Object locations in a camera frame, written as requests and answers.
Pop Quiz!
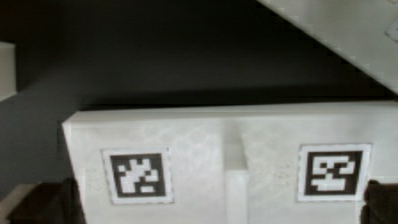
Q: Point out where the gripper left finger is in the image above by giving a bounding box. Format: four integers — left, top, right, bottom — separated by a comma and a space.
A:
6, 178, 87, 224

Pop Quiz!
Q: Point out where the white cabinet body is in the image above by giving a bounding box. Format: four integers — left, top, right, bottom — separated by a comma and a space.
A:
0, 42, 18, 102

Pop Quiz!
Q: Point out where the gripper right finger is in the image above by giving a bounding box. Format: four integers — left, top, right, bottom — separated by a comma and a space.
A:
361, 180, 398, 224

